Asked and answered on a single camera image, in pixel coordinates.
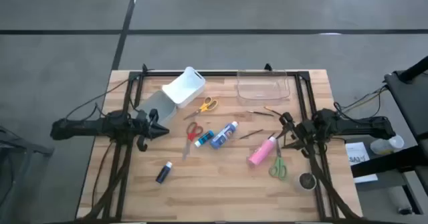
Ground white plastic bin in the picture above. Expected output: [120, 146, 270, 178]
[161, 66, 207, 109]

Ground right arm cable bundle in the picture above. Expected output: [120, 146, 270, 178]
[333, 85, 389, 121]

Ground green-handled scissors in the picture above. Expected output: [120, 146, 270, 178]
[268, 139, 288, 181]

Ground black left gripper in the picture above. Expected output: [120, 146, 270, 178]
[133, 108, 170, 152]

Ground yellow-handled scissors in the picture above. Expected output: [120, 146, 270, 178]
[183, 96, 219, 121]

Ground red-handled scissors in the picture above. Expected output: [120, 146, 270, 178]
[181, 121, 204, 160]

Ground grey plastic bin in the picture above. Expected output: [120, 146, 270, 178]
[135, 90, 177, 126]

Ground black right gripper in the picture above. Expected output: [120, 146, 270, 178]
[275, 112, 318, 150]

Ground dark grey floor stand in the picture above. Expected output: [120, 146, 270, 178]
[0, 126, 54, 218]

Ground clear plastic bin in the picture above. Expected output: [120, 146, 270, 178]
[236, 69, 290, 105]

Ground black metal table frame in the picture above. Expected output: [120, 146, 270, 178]
[78, 69, 364, 224]

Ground small plant in white pot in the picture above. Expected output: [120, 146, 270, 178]
[296, 172, 318, 192]

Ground small dark blue paint bottle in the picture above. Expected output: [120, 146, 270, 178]
[155, 161, 173, 185]

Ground brown cable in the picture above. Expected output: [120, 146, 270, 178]
[92, 142, 114, 199]

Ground white printed paper sheet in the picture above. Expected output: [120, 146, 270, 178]
[345, 141, 379, 184]

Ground black equipment stand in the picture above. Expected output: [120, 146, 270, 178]
[350, 55, 428, 215]

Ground translucent plastic jar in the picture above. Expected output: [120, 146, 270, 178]
[370, 134, 405, 155]

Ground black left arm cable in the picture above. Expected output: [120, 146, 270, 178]
[65, 77, 134, 121]

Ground black pencil tool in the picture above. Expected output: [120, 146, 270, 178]
[237, 128, 264, 140]

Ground pink paint bottle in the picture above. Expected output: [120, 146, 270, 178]
[247, 136, 277, 167]

